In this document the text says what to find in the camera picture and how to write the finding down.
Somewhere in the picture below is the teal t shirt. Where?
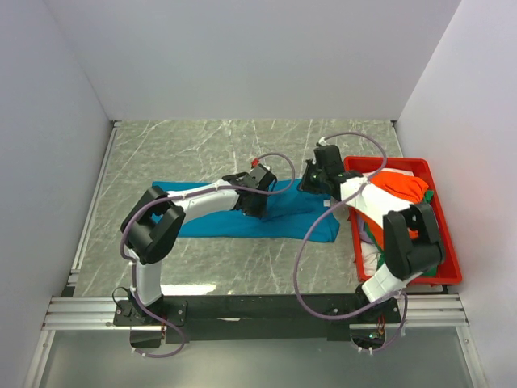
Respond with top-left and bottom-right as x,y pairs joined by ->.
153,179 -> 340,243

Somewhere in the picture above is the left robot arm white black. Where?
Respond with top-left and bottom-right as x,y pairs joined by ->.
120,163 -> 277,325

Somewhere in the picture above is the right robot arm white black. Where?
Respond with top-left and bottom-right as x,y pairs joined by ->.
299,142 -> 446,323

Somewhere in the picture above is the lavender t shirt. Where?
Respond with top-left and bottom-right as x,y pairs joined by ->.
357,218 -> 373,244

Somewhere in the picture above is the orange t shirt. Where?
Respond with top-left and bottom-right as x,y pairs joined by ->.
356,169 -> 434,251

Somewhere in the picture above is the black base bar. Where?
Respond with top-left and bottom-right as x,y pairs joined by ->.
113,293 -> 402,349

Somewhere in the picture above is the green t shirt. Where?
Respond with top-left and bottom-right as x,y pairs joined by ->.
375,190 -> 445,280

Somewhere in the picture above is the red plastic bin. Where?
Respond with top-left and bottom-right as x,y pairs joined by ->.
349,158 -> 462,286

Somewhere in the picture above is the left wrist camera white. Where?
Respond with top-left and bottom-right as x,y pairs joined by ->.
251,158 -> 271,171

